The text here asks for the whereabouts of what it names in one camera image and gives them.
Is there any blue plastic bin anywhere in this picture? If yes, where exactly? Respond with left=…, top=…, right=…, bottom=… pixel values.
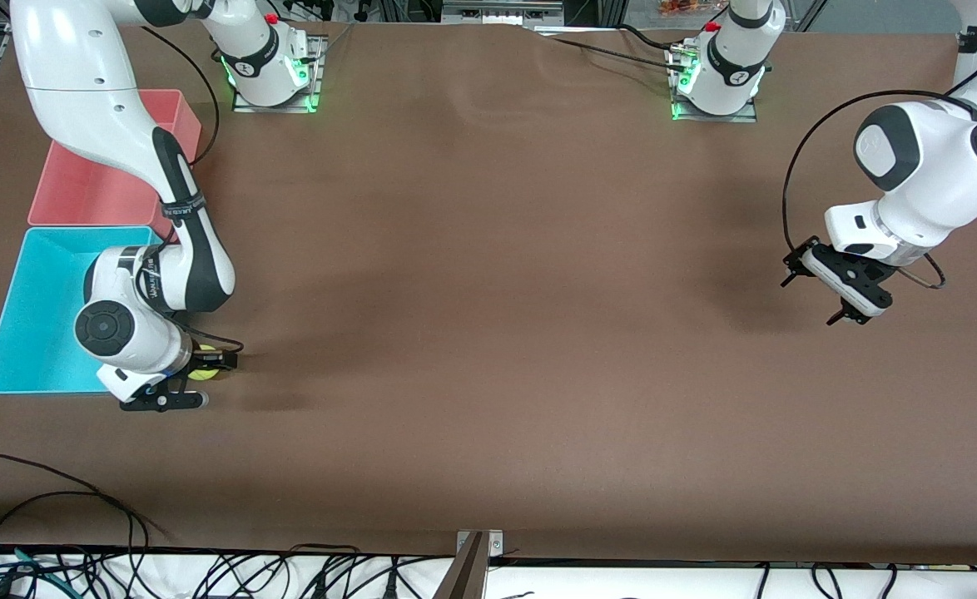
left=0, top=225, right=161, bottom=395

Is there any pink plastic bin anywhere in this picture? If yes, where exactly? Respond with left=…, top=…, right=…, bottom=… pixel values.
left=27, top=88, right=203, bottom=244

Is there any grey metal bar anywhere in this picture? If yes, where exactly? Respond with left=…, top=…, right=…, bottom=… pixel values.
left=432, top=532, right=488, bottom=599

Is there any grey power strip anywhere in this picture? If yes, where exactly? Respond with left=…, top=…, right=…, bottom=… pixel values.
left=441, top=0, right=565, bottom=26

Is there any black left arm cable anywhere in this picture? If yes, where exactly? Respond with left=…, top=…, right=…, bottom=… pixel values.
left=781, top=89, right=977, bottom=293

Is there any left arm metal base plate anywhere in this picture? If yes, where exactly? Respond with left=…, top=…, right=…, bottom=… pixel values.
left=667, top=42, right=758, bottom=124

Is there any teal cable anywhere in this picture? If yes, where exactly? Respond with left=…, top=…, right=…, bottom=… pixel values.
left=0, top=542, right=70, bottom=597

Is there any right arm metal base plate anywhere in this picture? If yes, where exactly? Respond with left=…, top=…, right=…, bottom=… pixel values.
left=231, top=35, right=324, bottom=114

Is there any black base cable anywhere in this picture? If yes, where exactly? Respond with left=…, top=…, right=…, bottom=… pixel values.
left=530, top=23, right=691, bottom=74

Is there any small metal edge bracket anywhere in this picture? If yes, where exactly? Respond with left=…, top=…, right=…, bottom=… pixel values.
left=457, top=530, right=504, bottom=558

